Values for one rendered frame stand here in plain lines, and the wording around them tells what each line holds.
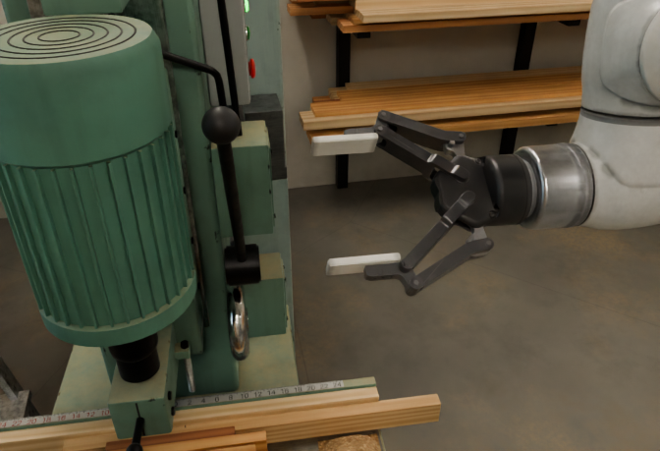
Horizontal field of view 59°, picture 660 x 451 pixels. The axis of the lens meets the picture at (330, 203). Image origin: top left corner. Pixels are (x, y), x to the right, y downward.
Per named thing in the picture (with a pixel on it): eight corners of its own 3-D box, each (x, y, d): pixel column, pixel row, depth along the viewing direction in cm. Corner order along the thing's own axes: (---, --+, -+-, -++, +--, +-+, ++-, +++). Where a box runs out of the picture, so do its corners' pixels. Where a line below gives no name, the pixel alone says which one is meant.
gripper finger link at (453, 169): (465, 182, 59) (471, 172, 60) (373, 126, 61) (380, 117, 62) (455, 198, 63) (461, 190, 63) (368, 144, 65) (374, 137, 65)
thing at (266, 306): (232, 340, 96) (225, 283, 89) (231, 311, 101) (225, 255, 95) (289, 334, 97) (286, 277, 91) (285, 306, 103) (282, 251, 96)
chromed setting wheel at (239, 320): (232, 379, 89) (225, 318, 82) (232, 323, 99) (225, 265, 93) (251, 376, 89) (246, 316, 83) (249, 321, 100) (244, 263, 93)
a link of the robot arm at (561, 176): (540, 168, 68) (492, 172, 68) (576, 126, 60) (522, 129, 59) (563, 240, 65) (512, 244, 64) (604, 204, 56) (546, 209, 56)
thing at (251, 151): (220, 238, 87) (209, 148, 80) (221, 207, 95) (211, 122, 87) (277, 234, 88) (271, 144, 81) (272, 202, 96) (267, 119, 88)
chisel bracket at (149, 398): (119, 448, 76) (105, 404, 71) (134, 366, 87) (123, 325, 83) (177, 440, 77) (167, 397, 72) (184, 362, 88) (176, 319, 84)
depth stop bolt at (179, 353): (182, 396, 86) (172, 348, 81) (183, 385, 88) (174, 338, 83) (196, 394, 87) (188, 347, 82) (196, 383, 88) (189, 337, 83)
